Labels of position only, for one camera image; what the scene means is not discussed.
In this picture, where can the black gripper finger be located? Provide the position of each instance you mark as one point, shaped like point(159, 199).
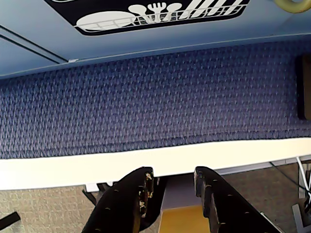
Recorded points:
point(119, 204)
point(230, 208)

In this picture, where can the blue toy kitchen body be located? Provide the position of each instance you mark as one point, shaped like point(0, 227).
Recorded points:
point(145, 46)

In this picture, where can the yellow flat object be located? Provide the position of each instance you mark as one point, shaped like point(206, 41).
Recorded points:
point(179, 218)

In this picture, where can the dark brown box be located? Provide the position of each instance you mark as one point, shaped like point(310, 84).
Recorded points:
point(305, 87)

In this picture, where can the grey metal bracket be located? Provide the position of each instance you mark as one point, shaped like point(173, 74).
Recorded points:
point(297, 218)

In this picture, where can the blue dishwasher door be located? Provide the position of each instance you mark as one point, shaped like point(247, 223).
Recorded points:
point(48, 24)

